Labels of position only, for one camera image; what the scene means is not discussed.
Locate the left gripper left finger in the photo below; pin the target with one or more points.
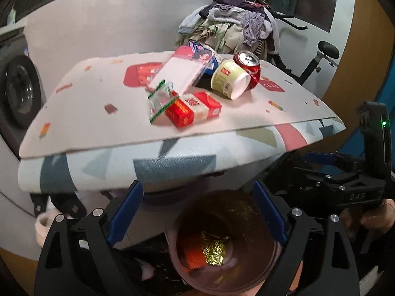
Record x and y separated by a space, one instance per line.
78 255

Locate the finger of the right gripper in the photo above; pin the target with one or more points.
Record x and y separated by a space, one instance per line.
320 158

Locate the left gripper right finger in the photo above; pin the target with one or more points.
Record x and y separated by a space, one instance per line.
316 256

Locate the gold foil wrapper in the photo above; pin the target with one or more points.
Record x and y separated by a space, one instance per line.
214 248

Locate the orange foam fruit net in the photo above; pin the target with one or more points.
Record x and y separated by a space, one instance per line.
194 256

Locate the crushed red soda can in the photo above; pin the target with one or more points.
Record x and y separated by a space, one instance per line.
251 64

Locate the cream instant noodle cup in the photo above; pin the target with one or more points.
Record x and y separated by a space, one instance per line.
230 79

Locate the red cigarette pack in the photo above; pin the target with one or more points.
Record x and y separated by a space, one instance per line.
193 108

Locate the blue cardboard box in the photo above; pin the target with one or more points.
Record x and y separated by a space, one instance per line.
206 55

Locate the pink white package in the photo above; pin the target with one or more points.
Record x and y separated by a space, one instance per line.
180 69

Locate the clear green snack wrapper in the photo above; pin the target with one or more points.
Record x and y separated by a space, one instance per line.
161 99

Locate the brown trash bin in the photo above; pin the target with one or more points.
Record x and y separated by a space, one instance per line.
250 254

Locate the person's right hand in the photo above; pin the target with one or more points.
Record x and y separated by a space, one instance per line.
381 219

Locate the black exercise bike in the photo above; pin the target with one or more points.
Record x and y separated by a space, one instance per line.
302 25

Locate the geometric pattern tablecloth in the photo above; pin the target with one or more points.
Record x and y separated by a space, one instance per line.
176 159

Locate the cartoon print table mat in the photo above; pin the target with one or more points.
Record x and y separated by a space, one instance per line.
105 102

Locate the pile of clothes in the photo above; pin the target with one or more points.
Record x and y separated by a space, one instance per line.
230 26

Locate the dark grey washing machine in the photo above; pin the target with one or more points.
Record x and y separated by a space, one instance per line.
21 98

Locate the green soap bottle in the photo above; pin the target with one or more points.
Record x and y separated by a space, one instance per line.
11 18

